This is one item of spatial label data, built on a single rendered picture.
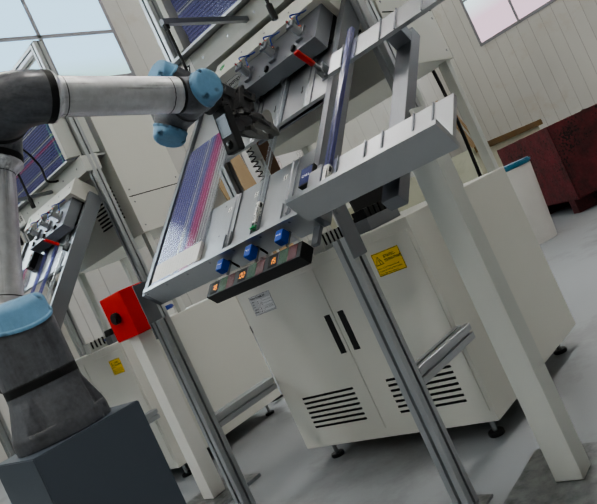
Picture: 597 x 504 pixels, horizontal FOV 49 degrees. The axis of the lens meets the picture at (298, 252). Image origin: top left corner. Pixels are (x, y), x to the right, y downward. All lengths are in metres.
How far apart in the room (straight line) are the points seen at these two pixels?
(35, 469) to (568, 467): 0.99
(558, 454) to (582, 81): 10.13
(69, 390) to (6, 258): 0.30
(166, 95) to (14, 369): 0.60
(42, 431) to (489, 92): 11.23
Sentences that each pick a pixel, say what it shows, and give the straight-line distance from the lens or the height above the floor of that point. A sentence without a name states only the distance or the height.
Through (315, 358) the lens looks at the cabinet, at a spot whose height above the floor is 0.34.
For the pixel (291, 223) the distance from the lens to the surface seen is 1.42.
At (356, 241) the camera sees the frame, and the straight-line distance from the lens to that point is 1.38.
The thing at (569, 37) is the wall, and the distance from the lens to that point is 11.38.
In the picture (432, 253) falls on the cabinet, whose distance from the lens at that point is 1.67.
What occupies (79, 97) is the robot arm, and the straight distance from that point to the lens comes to 1.27.
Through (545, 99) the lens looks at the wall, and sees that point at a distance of 11.58.
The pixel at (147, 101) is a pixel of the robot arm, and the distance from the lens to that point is 1.33.
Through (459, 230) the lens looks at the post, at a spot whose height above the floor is 0.56.
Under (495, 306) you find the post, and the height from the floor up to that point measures 0.39.
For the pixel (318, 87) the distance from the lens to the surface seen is 1.69.
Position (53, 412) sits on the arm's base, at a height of 0.59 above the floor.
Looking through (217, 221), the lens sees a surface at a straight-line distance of 1.74.
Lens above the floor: 0.66
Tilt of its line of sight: level
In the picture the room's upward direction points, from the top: 25 degrees counter-clockwise
